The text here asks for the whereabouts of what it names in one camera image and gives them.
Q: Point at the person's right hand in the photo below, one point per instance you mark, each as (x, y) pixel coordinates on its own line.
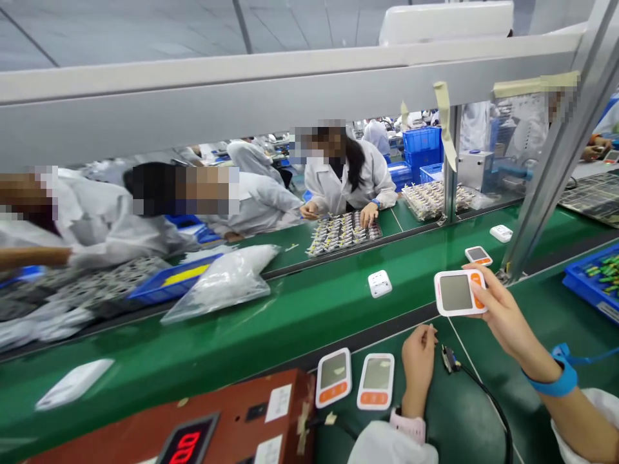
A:
(512, 324)

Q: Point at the person's left hand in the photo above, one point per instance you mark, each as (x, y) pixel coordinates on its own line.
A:
(417, 372)

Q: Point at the person's left fingers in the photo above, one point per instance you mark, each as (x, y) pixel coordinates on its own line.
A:
(425, 334)

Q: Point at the person's right fingers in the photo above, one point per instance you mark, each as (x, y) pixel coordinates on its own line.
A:
(489, 278)

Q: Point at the white orange screen device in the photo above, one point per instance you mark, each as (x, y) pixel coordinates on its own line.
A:
(454, 294)
(479, 254)
(376, 382)
(333, 377)

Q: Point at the white device back shell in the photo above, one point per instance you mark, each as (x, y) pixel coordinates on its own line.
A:
(379, 284)
(501, 233)
(72, 384)

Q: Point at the tray of small assemblies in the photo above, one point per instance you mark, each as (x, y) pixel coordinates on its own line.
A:
(430, 200)
(341, 234)

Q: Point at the blue bin of green batteries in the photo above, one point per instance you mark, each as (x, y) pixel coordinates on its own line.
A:
(597, 285)

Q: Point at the metal benchtop machine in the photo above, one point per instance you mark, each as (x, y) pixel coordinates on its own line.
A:
(476, 169)

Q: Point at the tray of black parts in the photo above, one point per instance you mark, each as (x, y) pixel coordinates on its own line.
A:
(592, 195)

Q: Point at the stack of blue crates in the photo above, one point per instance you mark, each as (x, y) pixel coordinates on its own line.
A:
(421, 145)

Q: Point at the beige masking tape strip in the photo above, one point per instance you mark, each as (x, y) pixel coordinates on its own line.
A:
(446, 125)

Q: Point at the clear bag of white parts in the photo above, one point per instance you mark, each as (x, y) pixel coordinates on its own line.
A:
(222, 285)

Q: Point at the white box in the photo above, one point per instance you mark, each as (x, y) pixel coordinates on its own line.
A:
(445, 21)

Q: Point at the blue tray of yellow parts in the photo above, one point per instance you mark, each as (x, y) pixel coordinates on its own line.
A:
(169, 285)

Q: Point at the red-brown tester box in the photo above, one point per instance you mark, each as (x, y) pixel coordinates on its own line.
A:
(169, 425)

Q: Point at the stack of grey perforated trays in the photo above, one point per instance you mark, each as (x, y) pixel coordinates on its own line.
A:
(87, 285)

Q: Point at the pile of white bags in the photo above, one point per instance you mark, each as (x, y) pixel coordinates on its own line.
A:
(43, 328)

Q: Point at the grey metal post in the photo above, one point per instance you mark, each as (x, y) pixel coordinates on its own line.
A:
(556, 145)

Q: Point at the grey frame beam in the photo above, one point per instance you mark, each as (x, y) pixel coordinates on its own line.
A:
(242, 101)

